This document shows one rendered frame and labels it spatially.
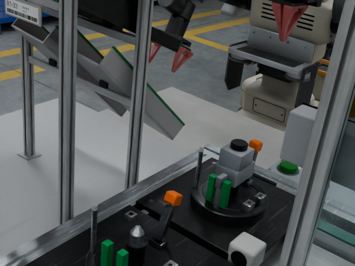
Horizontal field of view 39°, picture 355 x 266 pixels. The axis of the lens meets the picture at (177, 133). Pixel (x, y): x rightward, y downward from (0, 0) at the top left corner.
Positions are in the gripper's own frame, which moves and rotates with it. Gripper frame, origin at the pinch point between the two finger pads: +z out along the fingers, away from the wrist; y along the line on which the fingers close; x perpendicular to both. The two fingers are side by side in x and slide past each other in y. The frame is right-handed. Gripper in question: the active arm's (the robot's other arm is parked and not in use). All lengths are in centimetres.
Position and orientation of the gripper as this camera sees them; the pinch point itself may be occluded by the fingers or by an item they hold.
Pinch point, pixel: (283, 36)
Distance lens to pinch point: 101.7
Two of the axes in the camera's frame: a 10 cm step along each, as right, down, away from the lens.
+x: 6.1, -2.6, 7.4
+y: 7.8, 3.4, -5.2
